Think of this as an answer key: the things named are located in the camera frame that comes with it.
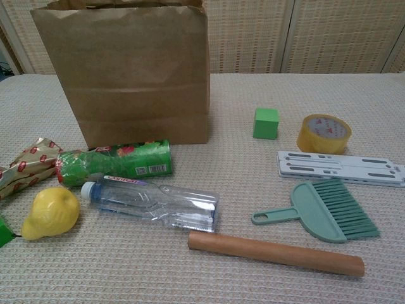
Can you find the brown paper bag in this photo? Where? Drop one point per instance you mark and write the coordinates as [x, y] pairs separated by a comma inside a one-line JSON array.
[[126, 79]]

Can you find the clear plastic water bottle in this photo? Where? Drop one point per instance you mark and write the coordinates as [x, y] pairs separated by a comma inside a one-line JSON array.
[[152, 202]]

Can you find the green hand brush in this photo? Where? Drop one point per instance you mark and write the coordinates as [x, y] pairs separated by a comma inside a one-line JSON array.
[[313, 209]]

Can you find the green chip canister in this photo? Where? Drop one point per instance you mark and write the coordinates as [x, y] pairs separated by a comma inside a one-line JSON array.
[[126, 161]]

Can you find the yellow toy pear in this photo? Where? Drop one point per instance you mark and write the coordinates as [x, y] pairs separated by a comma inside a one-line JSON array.
[[50, 212]]

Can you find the bamboo folding screen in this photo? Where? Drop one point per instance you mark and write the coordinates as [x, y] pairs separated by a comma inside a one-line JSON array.
[[253, 31]]

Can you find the beige woven tablecloth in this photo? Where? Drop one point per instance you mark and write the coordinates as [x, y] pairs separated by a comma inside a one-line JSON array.
[[126, 269]]

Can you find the wooden rolling pin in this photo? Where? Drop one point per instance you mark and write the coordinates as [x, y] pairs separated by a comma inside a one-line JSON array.
[[269, 251]]

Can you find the gold red snack wrapper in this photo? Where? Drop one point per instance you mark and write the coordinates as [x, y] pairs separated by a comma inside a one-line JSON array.
[[28, 164]]

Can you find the yellowish packing tape roll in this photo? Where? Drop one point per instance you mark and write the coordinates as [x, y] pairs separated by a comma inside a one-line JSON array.
[[316, 142]]

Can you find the white plastic bracket plate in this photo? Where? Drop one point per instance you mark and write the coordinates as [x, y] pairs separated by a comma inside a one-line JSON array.
[[332, 168]]

